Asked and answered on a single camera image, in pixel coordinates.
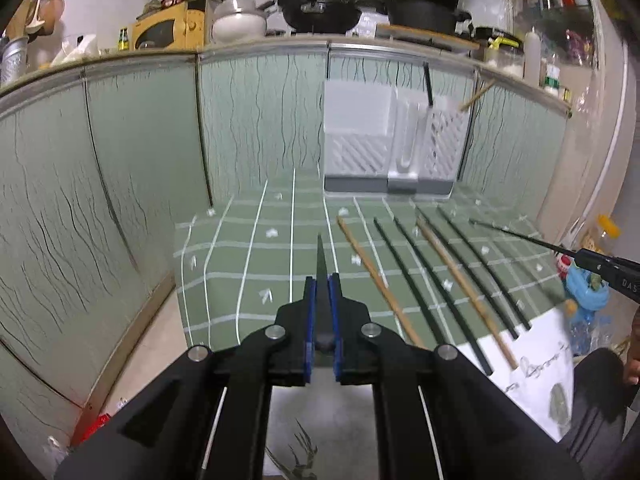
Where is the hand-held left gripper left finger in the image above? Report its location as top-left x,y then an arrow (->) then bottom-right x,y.
52,275 -> 318,480

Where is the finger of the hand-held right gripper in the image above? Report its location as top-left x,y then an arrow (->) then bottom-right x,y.
572,249 -> 640,305

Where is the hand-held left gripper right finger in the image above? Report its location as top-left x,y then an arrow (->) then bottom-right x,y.
327,273 -> 586,480

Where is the wooden chopstick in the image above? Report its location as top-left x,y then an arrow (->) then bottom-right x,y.
336,217 -> 425,348
415,217 -> 519,371
459,79 -> 497,112

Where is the white slatted utensil holder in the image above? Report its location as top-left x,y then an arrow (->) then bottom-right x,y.
322,79 -> 472,197

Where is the person's right hand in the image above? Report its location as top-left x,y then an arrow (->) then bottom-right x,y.
622,305 -> 640,387

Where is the blue plastic toy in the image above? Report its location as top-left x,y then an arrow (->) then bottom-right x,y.
564,259 -> 612,327

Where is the cooking oil bottle yellow cap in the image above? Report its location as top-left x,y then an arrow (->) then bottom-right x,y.
575,214 -> 622,262

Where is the clear plastic water bottle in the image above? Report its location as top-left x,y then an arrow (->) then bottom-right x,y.
569,310 -> 612,357

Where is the green checked tablecloth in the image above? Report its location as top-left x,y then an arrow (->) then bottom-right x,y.
172,167 -> 547,353

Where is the white sheet with drawings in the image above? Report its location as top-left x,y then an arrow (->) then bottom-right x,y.
260,305 -> 576,480

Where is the person's dark clothing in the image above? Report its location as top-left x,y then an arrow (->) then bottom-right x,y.
560,347 -> 633,467

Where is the small white jar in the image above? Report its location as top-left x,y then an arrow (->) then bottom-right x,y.
544,55 -> 562,97

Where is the white squeeze bottle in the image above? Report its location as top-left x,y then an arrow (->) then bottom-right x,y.
523,27 -> 542,87

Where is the clear container with green lid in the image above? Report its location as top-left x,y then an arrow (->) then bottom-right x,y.
483,35 -> 525,77

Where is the green patterned kitchen cabinet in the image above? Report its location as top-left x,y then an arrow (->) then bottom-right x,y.
0,40 -> 573,411

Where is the red packet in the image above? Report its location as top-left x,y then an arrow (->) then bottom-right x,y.
69,411 -> 114,447

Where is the black wok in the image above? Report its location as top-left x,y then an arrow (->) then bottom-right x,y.
281,0 -> 362,32

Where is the white pot with lid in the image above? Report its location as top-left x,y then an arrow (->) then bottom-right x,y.
212,0 -> 277,42

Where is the wooden cutting board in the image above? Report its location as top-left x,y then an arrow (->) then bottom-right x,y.
375,23 -> 481,52

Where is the yellow microwave oven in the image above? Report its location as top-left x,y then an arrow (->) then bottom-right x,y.
131,0 -> 209,52

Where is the metal grater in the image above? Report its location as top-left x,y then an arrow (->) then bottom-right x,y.
0,36 -> 29,87

